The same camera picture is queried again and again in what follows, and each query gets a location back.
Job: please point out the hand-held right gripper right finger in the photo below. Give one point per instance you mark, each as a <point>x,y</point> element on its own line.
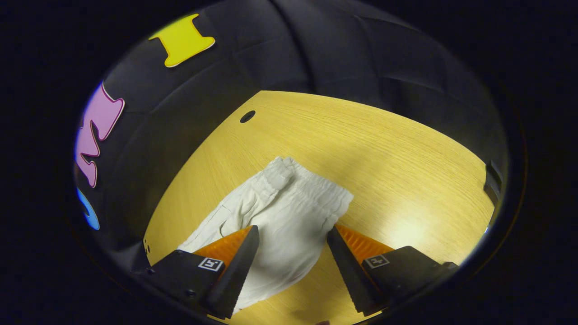
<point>345,266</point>

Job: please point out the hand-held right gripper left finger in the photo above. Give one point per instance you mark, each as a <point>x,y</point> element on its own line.
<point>239,266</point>

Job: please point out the white jeans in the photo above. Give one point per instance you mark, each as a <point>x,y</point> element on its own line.
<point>289,212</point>

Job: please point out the dark grey block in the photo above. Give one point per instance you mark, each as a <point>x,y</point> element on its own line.
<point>492,183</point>

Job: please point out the black backdrop cloth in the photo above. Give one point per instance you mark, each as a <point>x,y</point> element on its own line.
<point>316,49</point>

